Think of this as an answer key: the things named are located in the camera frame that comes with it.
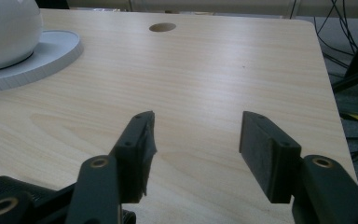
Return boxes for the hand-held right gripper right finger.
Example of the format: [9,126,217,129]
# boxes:
[238,110,303,204]

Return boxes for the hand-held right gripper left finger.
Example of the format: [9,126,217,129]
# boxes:
[109,110,158,205]

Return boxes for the white stand with pole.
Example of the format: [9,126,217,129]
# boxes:
[0,29,85,93]

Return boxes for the white bowl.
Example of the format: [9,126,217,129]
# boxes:
[0,0,44,73]

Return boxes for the black cables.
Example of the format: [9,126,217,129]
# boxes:
[288,0,358,70]

